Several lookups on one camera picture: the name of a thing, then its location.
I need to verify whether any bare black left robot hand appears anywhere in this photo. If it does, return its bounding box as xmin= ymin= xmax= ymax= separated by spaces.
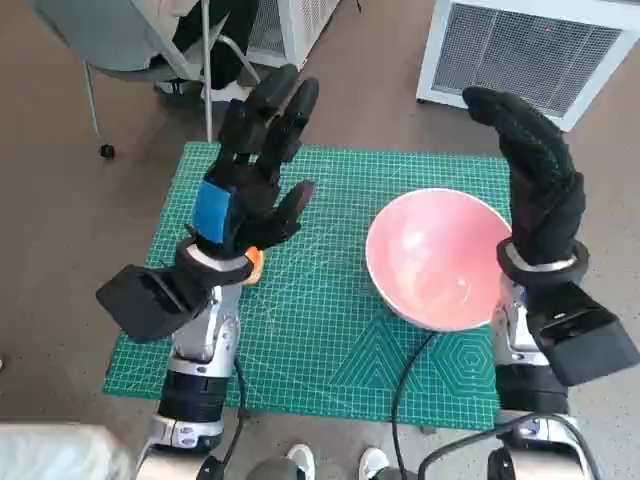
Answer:
xmin=187 ymin=63 xmax=321 ymax=261

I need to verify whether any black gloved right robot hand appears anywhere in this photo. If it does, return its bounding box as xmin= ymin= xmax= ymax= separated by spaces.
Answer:
xmin=462 ymin=85 xmax=587 ymax=266

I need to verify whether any orange braided toy bread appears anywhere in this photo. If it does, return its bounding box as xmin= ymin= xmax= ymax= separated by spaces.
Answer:
xmin=244 ymin=247 xmax=266 ymax=287

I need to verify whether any pink bowl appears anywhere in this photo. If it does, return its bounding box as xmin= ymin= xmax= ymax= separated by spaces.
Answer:
xmin=364 ymin=188 xmax=514 ymax=332

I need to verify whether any green cutting mat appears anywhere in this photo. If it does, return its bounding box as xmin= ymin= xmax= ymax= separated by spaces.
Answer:
xmin=103 ymin=142 xmax=514 ymax=431

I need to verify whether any large white grille appliance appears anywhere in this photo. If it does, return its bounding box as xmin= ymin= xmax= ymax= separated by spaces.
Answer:
xmin=415 ymin=0 xmax=640 ymax=132

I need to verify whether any person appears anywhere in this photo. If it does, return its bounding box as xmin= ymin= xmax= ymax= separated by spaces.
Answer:
xmin=149 ymin=0 xmax=261 ymax=94

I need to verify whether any small white grille appliance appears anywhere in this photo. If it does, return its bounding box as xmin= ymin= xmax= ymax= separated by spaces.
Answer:
xmin=247 ymin=0 xmax=344 ymax=71

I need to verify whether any grey chair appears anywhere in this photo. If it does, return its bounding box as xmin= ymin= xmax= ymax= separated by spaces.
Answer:
xmin=24 ymin=0 xmax=261 ymax=160

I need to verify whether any white shoe tip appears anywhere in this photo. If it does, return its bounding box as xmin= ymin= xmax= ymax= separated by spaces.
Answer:
xmin=286 ymin=443 xmax=316 ymax=480
xmin=359 ymin=447 xmax=390 ymax=480

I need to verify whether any pale grey fabric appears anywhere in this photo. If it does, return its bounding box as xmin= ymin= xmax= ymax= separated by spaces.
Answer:
xmin=0 ymin=419 xmax=136 ymax=480

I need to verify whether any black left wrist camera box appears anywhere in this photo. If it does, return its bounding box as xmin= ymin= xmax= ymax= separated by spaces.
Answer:
xmin=95 ymin=264 xmax=211 ymax=344

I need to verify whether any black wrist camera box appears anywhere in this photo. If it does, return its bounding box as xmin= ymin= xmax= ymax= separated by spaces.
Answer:
xmin=95 ymin=264 xmax=211 ymax=344
xmin=529 ymin=282 xmax=640 ymax=387

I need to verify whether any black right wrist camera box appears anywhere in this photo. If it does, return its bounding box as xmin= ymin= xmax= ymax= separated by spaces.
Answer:
xmin=529 ymin=282 xmax=640 ymax=387

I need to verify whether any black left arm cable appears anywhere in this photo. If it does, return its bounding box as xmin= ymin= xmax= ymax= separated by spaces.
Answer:
xmin=217 ymin=344 xmax=251 ymax=469

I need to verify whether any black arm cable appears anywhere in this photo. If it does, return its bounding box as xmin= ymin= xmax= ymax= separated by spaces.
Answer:
xmin=217 ymin=344 xmax=251 ymax=469
xmin=418 ymin=413 xmax=594 ymax=480
xmin=389 ymin=330 xmax=439 ymax=474

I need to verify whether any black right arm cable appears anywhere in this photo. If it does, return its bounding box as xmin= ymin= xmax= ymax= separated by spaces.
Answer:
xmin=418 ymin=413 xmax=594 ymax=480
xmin=389 ymin=330 xmax=439 ymax=474

